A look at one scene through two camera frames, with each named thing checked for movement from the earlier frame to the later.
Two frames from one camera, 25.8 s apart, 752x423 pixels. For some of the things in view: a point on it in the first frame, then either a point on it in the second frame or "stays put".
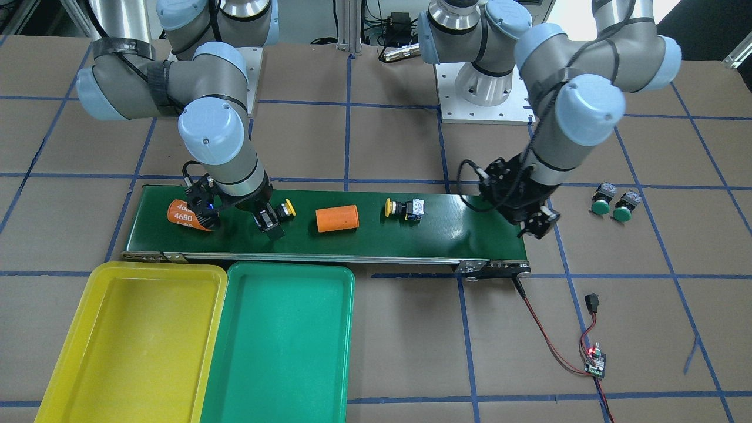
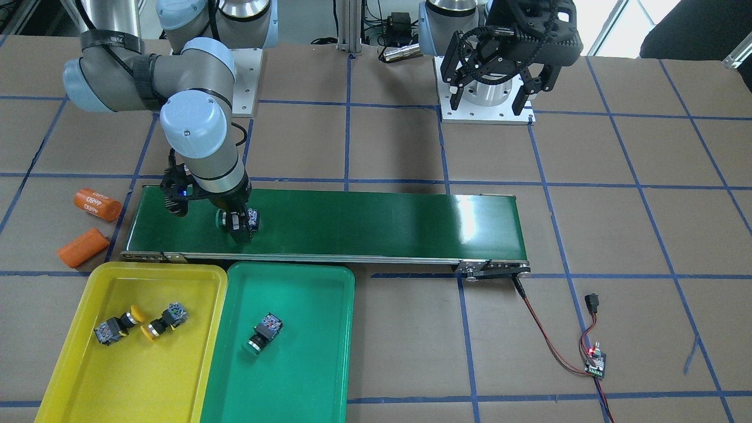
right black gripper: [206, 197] → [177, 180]
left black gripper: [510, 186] → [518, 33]
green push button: [602, 197] → [264, 332]
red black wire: [559, 358] stays put
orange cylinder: [179, 211] → [93, 202]
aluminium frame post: [349, 26] stays put
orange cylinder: [337, 218] → [79, 251]
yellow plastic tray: [142, 346] stays put
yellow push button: [413, 210] → [175, 316]
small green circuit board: [596, 361] stays put
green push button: [622, 211] → [248, 220]
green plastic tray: [284, 351] stays put
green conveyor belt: [337, 225] stays put
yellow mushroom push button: [285, 212] → [116, 328]
